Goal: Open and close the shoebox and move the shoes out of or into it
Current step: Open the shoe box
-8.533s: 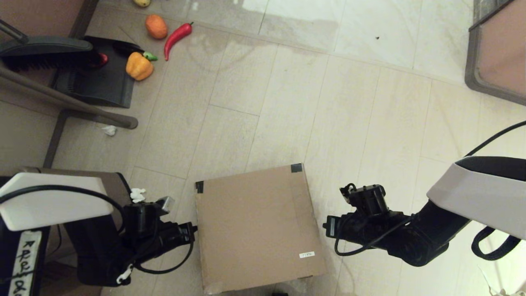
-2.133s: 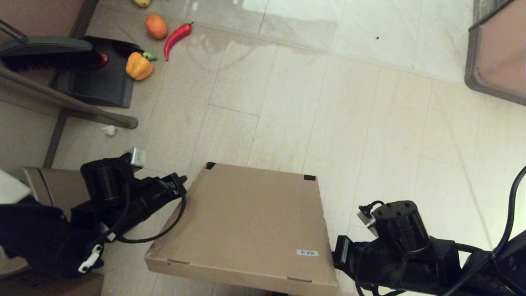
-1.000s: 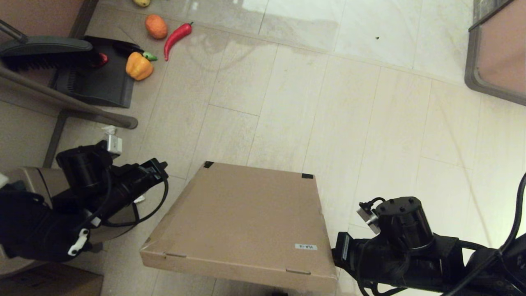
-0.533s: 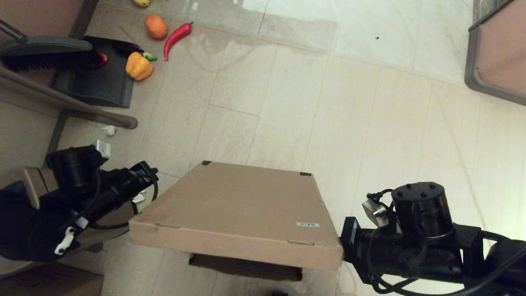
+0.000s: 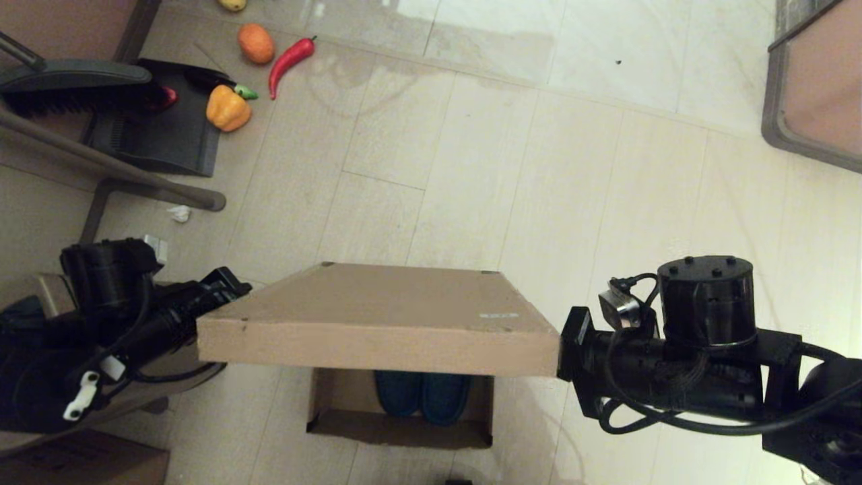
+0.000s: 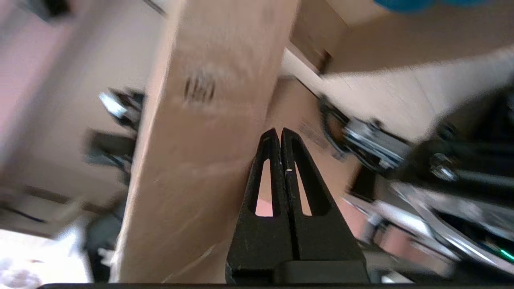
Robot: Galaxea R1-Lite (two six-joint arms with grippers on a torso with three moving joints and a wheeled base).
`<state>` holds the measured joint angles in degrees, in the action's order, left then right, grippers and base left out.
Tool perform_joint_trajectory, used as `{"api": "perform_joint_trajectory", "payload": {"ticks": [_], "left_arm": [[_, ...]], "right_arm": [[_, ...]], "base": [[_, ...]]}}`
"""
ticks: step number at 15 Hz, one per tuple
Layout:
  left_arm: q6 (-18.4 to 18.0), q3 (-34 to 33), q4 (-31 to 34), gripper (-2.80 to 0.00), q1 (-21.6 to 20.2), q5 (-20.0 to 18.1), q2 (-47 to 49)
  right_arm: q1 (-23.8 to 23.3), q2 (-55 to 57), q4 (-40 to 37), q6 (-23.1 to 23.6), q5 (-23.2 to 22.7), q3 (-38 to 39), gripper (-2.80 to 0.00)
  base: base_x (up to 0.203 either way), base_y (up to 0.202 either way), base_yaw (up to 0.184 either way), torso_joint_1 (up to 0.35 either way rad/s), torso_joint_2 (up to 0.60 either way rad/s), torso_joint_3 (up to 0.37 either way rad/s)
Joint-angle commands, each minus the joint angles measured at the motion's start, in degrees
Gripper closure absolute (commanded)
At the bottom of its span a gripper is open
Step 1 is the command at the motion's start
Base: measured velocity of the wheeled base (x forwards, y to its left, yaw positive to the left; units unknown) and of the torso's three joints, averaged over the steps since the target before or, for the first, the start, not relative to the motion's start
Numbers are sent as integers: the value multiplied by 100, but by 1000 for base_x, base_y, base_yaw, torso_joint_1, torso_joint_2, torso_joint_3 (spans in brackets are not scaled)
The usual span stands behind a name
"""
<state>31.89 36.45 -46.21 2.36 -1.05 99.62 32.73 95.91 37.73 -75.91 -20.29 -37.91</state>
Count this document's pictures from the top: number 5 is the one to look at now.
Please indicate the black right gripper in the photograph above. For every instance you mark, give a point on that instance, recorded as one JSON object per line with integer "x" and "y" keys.
{"x": 626, "y": 370}

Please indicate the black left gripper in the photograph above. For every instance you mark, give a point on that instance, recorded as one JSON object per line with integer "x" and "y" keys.
{"x": 202, "y": 303}

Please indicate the brown cardboard shoe box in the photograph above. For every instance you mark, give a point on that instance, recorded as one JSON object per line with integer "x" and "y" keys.
{"x": 377, "y": 310}

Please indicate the dark blue rubber slipper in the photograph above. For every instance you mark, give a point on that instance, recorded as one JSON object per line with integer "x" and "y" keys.
{"x": 399, "y": 394}
{"x": 446, "y": 397}

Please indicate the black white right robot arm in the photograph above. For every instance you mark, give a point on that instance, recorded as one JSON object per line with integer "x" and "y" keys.
{"x": 704, "y": 303}

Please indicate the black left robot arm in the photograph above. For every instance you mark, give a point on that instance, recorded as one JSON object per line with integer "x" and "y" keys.
{"x": 101, "y": 276}

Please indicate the white crumpled paper wad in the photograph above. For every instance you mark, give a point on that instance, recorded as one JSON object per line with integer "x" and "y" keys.
{"x": 179, "y": 213}

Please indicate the brown trash bin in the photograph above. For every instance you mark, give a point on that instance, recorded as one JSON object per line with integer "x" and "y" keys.
{"x": 121, "y": 404}

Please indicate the black dustpan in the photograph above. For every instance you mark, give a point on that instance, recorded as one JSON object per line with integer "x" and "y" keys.
{"x": 168, "y": 138}

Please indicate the orange toy bell pepper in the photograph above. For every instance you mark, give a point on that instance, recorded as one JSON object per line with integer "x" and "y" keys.
{"x": 227, "y": 110}

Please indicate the closed brown cardboard carton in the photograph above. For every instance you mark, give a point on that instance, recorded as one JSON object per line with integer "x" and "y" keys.
{"x": 81, "y": 466}

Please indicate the small red toy fruit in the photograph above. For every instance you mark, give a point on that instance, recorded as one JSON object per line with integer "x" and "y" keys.
{"x": 170, "y": 98}

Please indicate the dark toy eggplant green stem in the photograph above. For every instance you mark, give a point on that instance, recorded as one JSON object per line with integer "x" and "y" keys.
{"x": 246, "y": 91}

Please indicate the red toy chili pepper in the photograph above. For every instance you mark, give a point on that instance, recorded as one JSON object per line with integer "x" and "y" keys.
{"x": 287, "y": 61}

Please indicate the black broom brush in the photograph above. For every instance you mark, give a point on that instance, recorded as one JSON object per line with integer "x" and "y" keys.
{"x": 74, "y": 75}

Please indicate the orange toy fruit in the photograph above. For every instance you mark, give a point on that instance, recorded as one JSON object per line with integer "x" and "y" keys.
{"x": 256, "y": 44}

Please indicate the yellow toy fruit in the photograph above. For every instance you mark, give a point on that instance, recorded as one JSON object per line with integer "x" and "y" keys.
{"x": 231, "y": 4}

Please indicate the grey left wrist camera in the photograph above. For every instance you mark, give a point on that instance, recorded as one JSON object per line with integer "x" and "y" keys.
{"x": 156, "y": 249}

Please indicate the brown metal tube frame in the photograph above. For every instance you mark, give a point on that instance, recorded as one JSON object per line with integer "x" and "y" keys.
{"x": 135, "y": 172}

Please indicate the brown table with grey frame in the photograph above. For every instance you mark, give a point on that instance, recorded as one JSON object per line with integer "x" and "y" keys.
{"x": 821, "y": 87}
{"x": 60, "y": 27}

